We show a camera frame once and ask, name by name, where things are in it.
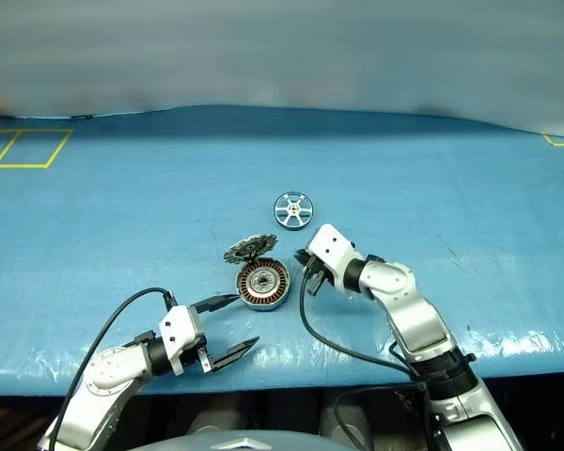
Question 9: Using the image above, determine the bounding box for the blue plastic table cover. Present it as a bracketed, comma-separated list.
[0, 103, 564, 398]

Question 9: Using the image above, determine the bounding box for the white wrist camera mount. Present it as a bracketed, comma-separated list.
[157, 303, 207, 376]
[305, 224, 364, 290]

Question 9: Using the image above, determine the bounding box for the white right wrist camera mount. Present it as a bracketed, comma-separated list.
[305, 224, 364, 290]

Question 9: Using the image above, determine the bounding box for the grey robot torso with emblem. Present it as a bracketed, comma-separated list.
[140, 429, 335, 451]

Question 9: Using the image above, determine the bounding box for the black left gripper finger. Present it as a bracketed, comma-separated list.
[206, 334, 261, 373]
[191, 293, 241, 315]

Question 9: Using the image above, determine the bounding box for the silver toothed motor disc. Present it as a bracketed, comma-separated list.
[223, 233, 276, 264]

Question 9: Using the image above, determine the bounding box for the silver spoked rotor cap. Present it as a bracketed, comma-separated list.
[273, 190, 314, 231]

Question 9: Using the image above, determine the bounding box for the grey rounded shape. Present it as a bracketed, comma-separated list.
[319, 398, 375, 451]
[187, 398, 259, 434]

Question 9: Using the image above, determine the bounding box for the motor stator with copper windings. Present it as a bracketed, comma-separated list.
[235, 258, 291, 313]

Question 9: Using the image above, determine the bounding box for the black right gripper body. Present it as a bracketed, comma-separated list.
[303, 256, 334, 288]

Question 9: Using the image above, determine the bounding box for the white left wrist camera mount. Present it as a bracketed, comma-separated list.
[157, 303, 207, 376]

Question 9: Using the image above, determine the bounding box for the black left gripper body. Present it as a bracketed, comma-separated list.
[181, 345, 216, 376]

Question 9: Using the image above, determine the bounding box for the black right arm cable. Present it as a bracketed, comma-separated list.
[298, 274, 429, 451]

